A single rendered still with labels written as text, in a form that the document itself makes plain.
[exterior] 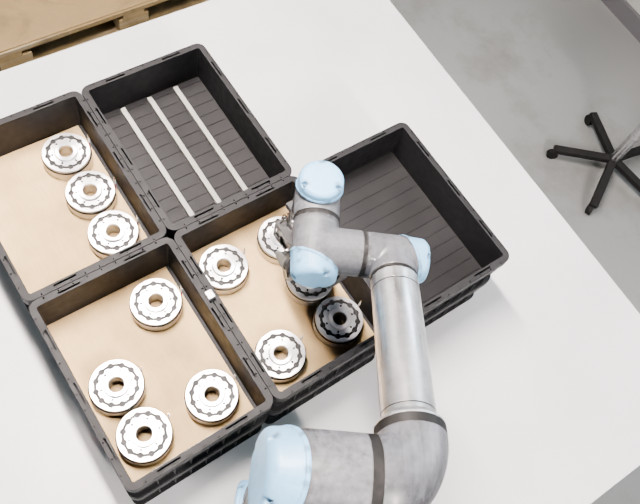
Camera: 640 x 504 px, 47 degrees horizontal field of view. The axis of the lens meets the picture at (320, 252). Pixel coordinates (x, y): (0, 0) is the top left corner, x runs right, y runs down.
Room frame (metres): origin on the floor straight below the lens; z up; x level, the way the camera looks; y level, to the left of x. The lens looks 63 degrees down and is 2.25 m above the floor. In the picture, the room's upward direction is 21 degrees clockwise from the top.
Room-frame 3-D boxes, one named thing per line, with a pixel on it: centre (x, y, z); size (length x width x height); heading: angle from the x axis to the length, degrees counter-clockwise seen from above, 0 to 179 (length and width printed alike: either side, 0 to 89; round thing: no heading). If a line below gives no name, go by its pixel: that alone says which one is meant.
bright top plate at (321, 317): (0.59, -0.09, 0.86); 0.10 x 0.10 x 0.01
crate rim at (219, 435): (0.36, 0.22, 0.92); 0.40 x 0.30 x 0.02; 53
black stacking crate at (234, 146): (0.84, 0.36, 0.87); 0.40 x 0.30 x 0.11; 53
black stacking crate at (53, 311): (0.36, 0.22, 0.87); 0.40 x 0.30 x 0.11; 53
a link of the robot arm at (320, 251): (0.54, -0.01, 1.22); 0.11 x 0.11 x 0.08; 16
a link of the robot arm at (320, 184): (0.63, 0.04, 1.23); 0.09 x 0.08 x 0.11; 16
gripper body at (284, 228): (0.64, 0.04, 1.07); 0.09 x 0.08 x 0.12; 53
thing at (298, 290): (0.65, 0.00, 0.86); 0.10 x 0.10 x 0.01
